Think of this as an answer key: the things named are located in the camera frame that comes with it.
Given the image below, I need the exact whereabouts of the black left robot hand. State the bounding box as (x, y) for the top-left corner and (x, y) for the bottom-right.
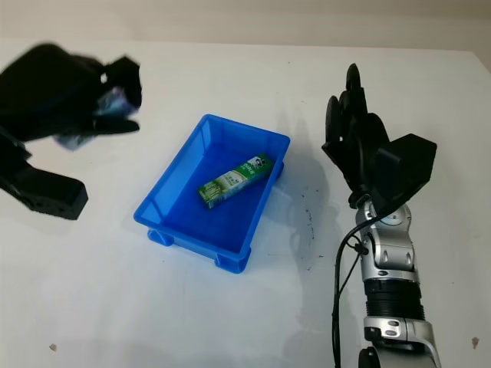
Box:
(0, 43), (145, 146)

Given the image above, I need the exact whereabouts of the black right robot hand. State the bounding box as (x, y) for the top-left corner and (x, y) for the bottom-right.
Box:
(321, 63), (390, 197)

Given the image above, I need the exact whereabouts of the clear bottle with purple cap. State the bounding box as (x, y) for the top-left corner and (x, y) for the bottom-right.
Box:
(57, 86), (138, 153)

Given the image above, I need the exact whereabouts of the green toothpaste box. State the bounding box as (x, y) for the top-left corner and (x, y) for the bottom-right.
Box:
(197, 153), (274, 210)

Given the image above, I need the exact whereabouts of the blue plastic tray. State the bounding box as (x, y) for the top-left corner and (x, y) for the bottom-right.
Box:
(133, 113), (292, 275)

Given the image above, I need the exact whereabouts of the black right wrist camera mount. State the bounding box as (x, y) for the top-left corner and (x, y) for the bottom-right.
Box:
(374, 133), (438, 212)

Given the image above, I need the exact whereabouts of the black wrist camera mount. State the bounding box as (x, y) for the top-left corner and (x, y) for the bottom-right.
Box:
(374, 133), (438, 212)
(0, 130), (89, 222)

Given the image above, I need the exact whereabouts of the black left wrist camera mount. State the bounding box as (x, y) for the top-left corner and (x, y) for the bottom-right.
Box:
(0, 130), (89, 222)

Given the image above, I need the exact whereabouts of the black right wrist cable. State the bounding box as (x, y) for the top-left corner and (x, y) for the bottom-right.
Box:
(329, 191), (384, 368)

